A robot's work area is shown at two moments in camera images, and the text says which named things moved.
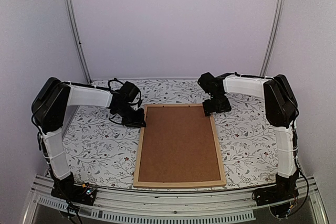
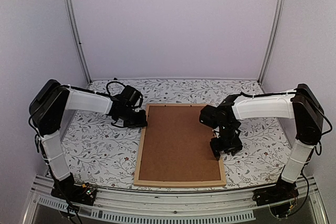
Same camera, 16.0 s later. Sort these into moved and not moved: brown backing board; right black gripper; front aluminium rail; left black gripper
Moved: right black gripper
Not moved: brown backing board; front aluminium rail; left black gripper
